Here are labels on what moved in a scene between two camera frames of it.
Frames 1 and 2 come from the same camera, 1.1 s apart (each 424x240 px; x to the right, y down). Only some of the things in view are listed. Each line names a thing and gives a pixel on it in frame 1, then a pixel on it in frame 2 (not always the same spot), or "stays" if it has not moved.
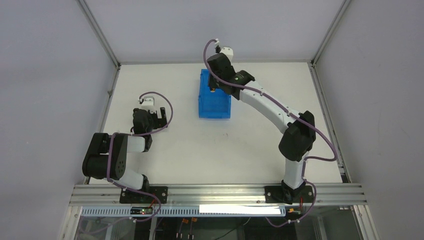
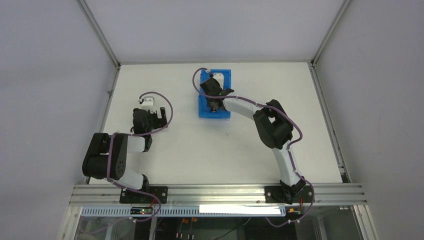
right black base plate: [273, 194] stays
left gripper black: [158, 120] stays
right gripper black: [214, 81] → [218, 92]
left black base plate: [127, 197] stays
